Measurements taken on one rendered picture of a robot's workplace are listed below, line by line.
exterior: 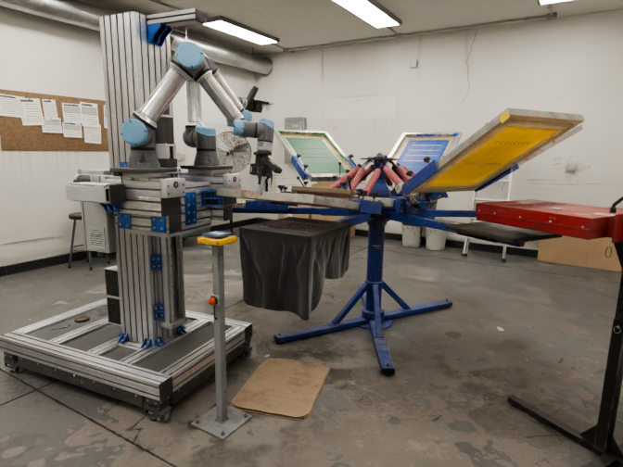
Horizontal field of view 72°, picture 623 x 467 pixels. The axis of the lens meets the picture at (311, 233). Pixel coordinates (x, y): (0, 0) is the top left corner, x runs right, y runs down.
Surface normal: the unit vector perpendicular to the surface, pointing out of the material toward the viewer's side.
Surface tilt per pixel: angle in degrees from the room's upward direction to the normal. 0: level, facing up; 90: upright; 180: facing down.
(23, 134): 90
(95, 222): 90
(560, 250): 75
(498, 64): 90
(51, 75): 90
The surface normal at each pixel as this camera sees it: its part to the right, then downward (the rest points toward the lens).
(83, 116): 0.87, 0.06
